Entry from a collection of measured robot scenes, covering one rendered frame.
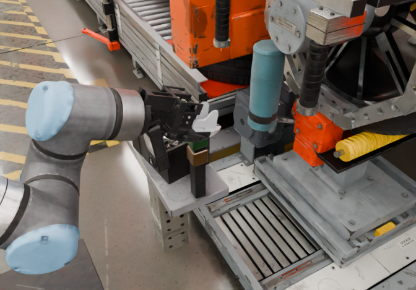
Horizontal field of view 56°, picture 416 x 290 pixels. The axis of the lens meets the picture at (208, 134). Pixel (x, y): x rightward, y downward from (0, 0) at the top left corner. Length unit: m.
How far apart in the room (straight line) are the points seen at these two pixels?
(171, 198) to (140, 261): 0.49
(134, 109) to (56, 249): 0.24
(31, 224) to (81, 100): 0.19
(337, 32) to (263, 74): 0.38
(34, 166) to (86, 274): 0.49
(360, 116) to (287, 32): 0.28
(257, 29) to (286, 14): 0.59
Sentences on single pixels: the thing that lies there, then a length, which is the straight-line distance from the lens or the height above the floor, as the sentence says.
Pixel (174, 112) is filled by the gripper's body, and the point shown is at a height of 0.79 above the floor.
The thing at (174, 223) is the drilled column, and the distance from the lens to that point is 1.35.
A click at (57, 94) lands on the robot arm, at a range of 0.61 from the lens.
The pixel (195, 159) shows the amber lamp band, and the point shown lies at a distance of 0.89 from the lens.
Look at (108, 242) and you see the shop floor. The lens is 1.52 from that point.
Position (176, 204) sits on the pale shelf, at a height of 0.45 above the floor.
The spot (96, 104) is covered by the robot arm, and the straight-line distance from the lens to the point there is 0.62.
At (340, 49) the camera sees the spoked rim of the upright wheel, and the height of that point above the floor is 0.71.
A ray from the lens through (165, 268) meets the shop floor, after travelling 1.42.
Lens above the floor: 1.20
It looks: 38 degrees down
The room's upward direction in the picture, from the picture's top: straight up
